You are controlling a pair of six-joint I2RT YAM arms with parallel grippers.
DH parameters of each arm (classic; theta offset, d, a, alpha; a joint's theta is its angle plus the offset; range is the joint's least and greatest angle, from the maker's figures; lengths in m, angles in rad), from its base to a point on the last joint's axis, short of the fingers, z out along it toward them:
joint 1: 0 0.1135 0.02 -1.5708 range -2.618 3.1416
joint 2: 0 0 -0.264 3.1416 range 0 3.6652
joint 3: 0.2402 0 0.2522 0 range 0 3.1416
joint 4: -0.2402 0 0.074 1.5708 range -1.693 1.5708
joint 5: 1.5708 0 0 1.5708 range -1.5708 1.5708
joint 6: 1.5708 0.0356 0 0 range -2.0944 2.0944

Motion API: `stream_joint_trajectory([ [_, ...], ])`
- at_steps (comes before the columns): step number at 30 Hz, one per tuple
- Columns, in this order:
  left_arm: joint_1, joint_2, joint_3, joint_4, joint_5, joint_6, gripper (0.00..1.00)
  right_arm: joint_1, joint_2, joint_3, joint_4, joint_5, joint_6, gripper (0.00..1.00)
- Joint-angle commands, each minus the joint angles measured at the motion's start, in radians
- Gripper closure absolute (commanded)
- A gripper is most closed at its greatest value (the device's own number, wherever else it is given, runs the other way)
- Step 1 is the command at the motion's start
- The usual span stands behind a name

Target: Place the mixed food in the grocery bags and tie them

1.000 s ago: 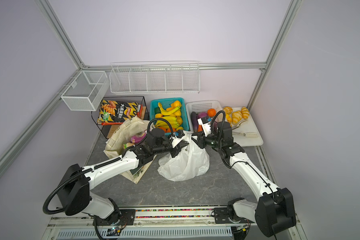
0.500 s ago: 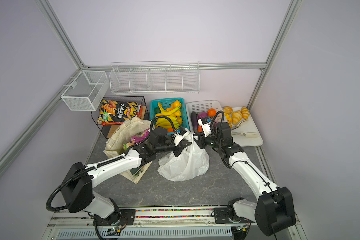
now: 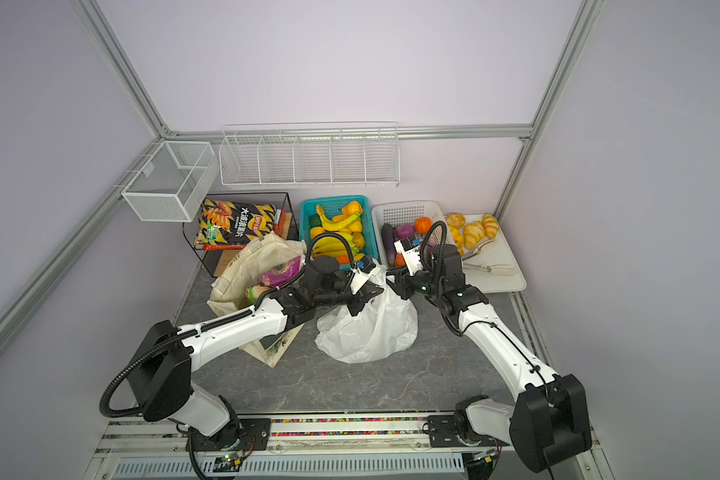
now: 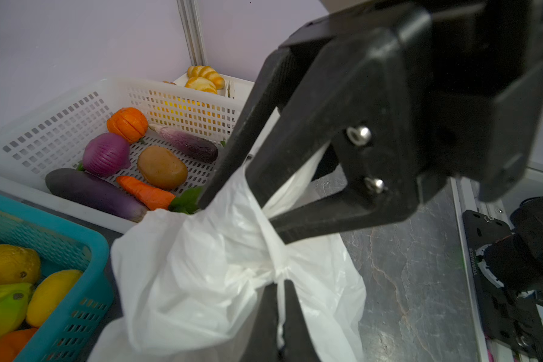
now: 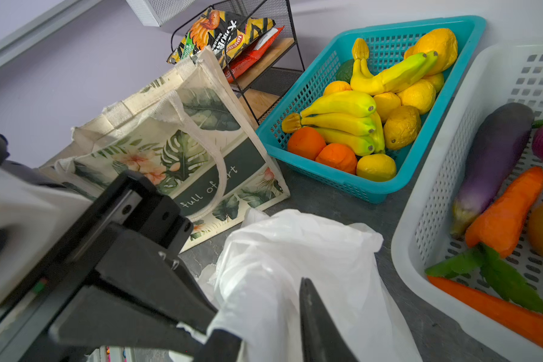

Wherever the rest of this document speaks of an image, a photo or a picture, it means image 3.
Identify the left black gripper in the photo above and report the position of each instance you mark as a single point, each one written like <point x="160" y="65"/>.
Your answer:
<point x="362" y="297"/>

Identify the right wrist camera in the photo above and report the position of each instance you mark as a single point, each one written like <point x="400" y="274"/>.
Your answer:
<point x="408" y="254"/>

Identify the purple red onion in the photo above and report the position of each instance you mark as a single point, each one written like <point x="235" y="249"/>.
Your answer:
<point x="404" y="231"/>

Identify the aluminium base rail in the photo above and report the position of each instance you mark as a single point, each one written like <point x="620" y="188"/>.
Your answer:
<point x="326" y="445"/>

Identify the dark purple eggplant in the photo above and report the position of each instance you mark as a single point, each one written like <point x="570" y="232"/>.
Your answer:
<point x="388" y="241"/>

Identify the teal plastic fruit basket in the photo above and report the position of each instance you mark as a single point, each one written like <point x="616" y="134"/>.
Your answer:
<point x="363" y="230"/>

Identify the single yellow banana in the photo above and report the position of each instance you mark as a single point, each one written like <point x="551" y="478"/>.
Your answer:
<point x="353" y="214"/>

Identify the white plastic grocery bag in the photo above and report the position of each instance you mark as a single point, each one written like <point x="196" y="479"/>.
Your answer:
<point x="386" y="325"/>

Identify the black wire wooden shelf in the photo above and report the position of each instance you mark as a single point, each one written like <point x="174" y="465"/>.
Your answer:
<point x="286" y="226"/>

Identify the orange tangerine in white basket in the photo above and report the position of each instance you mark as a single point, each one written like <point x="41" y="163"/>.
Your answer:
<point x="422" y="225"/>

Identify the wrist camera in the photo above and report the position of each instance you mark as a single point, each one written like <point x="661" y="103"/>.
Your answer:
<point x="408" y="254"/>
<point x="362" y="272"/>

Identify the green chips bag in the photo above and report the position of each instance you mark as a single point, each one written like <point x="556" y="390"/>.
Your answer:
<point x="253" y="293"/>

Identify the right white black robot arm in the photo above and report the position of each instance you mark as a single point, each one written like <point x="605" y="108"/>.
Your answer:
<point x="548" y="420"/>

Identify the white wire wall rack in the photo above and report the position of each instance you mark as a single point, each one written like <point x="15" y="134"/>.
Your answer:
<point x="310" y="153"/>

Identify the croissant right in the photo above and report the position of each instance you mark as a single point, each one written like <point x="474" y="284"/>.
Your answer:
<point x="490" y="226"/>

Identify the purple snack bag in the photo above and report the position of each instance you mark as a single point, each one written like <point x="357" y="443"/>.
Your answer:
<point x="282" y="273"/>

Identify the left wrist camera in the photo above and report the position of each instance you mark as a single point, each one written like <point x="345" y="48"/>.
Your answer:
<point x="362" y="272"/>

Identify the white mesh wall basket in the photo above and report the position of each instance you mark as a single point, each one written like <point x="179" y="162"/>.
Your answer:
<point x="173" y="181"/>

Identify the black yellow chips bag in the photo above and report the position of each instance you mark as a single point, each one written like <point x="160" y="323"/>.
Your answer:
<point x="225" y="224"/>

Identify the croissant middle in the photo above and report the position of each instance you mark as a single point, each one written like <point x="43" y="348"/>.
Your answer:
<point x="473" y="234"/>

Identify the white plastic vegetable basket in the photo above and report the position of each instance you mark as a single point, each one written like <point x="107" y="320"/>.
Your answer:
<point x="399" y="213"/>

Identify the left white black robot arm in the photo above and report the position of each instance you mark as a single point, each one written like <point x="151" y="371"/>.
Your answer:
<point x="157" y="383"/>

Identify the white tray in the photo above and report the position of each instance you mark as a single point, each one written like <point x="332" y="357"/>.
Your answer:
<point x="488" y="260"/>

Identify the yellow banana bunch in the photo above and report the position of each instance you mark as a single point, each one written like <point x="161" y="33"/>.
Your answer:
<point x="332" y="246"/>

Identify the cream canvas tote bag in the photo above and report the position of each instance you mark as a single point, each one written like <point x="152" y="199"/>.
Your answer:
<point x="242" y="282"/>

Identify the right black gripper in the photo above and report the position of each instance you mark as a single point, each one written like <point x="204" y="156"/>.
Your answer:
<point x="403" y="288"/>

